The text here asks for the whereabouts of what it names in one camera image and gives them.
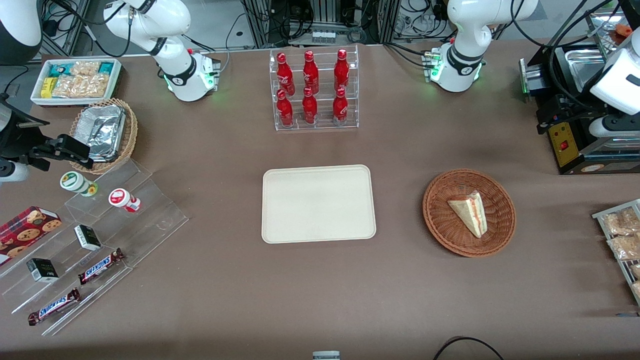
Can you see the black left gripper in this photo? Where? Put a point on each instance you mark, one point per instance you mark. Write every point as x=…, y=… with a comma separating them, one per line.
x=559, y=108

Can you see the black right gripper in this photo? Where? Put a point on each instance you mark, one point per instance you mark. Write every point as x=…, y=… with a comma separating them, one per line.
x=21, y=137

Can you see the triangular sandwich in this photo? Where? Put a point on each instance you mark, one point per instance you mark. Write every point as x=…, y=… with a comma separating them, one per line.
x=469, y=212

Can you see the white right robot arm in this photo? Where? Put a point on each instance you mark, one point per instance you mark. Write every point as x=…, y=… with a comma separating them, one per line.
x=172, y=75

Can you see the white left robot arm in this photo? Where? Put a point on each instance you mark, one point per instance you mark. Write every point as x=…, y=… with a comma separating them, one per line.
x=465, y=30

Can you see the silver foil tray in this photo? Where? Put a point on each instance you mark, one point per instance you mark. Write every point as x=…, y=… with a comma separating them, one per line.
x=102, y=130

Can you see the small tan wicker basket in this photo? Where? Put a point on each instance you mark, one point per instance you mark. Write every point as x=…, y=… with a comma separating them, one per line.
x=131, y=132

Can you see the large round brown wicker basket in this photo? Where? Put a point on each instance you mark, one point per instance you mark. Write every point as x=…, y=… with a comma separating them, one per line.
x=440, y=220

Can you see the beige rectangular tray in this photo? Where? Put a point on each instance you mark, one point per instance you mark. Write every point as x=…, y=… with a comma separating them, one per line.
x=300, y=210

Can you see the green lid yogurt cup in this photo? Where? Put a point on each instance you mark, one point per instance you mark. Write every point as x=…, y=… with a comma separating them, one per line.
x=75, y=181

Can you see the red lid yogurt cup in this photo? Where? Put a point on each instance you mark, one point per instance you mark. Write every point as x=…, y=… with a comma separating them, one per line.
x=120, y=198

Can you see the steel food pan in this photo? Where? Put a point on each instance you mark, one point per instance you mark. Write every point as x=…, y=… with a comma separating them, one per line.
x=585, y=65

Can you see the black food warmer machine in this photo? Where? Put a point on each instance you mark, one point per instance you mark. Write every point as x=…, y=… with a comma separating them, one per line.
x=595, y=169

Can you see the small black box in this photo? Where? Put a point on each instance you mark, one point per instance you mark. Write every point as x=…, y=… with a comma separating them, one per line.
x=42, y=270
x=88, y=237

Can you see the large clear cracker bag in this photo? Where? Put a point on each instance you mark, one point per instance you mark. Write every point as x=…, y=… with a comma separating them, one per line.
x=82, y=86

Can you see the white rectangular snack bin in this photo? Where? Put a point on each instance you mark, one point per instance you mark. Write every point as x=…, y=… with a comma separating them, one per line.
x=36, y=95

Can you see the yellow snack packet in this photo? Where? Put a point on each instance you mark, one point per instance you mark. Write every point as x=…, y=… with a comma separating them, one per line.
x=48, y=87

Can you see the clear acrylic stepped display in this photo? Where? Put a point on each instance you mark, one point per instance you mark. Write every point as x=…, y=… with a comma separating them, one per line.
x=150, y=220

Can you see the red cookie box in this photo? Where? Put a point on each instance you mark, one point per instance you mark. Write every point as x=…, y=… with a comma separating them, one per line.
x=25, y=232

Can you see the small clear cracker bag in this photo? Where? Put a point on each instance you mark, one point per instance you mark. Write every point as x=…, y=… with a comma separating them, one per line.
x=85, y=68

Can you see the teal snack packet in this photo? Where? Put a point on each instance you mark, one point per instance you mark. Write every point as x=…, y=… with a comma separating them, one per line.
x=59, y=69
x=106, y=67

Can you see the brown Snickers bar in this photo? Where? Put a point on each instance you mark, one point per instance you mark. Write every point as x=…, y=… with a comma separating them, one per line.
x=100, y=266
x=54, y=307

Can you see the red sausage skewer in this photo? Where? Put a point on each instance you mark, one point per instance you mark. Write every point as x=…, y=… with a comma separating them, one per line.
x=623, y=30

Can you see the clear bag of fried snacks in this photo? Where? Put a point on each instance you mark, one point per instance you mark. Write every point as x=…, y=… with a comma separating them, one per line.
x=637, y=289
x=620, y=222
x=636, y=271
x=625, y=247

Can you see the red cola bottle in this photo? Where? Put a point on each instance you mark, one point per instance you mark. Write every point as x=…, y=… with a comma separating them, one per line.
x=341, y=72
x=285, y=111
x=310, y=109
x=340, y=109
x=310, y=74
x=285, y=75

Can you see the clear acrylic bottle rack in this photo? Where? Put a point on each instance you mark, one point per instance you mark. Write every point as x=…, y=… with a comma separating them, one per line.
x=325, y=125

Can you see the aluminium frame rack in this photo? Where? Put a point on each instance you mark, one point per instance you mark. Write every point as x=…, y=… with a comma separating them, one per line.
x=260, y=22

